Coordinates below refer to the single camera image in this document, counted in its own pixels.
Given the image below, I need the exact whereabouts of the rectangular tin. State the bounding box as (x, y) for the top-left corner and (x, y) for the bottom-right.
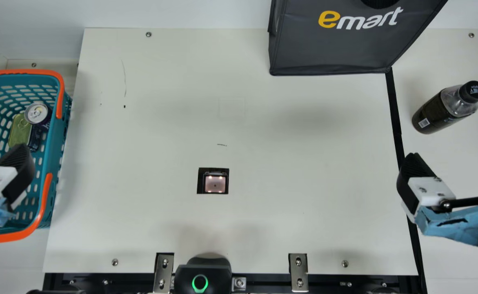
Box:
(8, 113), (33, 148)

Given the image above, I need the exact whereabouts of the dark coffee bottle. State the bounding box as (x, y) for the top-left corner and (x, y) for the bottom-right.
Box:
(411, 80), (478, 135)

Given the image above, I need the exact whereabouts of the dark grey bag with straps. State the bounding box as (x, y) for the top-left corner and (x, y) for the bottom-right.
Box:
(267, 0), (449, 76)

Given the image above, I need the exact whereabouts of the teal shopping basket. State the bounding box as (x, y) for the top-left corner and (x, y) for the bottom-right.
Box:
(0, 69), (73, 245)

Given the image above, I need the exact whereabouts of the can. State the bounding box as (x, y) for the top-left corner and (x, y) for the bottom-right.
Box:
(24, 102), (54, 151)

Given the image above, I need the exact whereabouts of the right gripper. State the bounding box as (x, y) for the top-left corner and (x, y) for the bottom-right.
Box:
(397, 151), (478, 260)

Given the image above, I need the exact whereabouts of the small square scanner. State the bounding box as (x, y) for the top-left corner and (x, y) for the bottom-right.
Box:
(197, 167), (230, 195)

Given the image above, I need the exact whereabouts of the black device with green light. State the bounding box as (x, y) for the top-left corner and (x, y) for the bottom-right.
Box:
(174, 256), (233, 294)

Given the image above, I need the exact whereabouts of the black strip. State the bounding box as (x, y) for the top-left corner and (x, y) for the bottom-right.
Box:
(385, 67), (428, 294)

